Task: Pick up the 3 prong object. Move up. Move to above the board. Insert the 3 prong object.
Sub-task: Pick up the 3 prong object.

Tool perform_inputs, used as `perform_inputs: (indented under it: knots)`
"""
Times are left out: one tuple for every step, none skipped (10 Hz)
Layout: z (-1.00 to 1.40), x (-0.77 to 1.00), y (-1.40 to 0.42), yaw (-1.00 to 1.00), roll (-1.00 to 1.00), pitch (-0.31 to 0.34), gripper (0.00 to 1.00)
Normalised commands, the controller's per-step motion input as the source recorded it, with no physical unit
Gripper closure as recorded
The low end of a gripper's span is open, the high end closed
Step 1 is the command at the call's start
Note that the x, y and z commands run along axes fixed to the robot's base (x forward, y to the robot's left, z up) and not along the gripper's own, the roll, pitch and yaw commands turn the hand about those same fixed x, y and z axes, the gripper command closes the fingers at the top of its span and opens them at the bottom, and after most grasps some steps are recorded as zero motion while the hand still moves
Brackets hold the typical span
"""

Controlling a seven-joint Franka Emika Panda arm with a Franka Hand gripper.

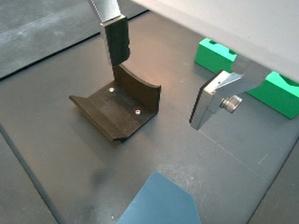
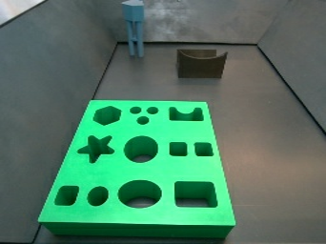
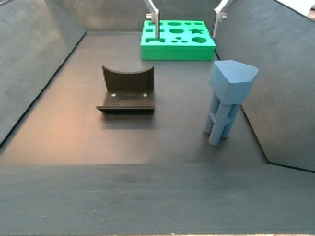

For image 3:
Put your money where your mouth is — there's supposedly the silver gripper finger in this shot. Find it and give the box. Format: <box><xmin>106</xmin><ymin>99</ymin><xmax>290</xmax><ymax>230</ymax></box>
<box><xmin>144</xmin><ymin>0</ymin><xmax>160</xmax><ymax>39</ymax></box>
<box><xmin>212</xmin><ymin>0</ymin><xmax>232</xmax><ymax>37</ymax></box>

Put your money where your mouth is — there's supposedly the black curved holder bracket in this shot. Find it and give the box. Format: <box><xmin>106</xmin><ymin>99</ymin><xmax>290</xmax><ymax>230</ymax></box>
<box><xmin>96</xmin><ymin>66</ymin><xmax>155</xmax><ymax>112</ymax></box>

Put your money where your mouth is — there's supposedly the blue three prong object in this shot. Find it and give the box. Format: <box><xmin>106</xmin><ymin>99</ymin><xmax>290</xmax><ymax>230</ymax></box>
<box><xmin>204</xmin><ymin>60</ymin><xmax>259</xmax><ymax>146</ymax></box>

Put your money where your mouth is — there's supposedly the green shape board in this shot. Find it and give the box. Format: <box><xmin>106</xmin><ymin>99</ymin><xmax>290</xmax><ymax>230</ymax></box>
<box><xmin>140</xmin><ymin>20</ymin><xmax>215</xmax><ymax>61</ymax></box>

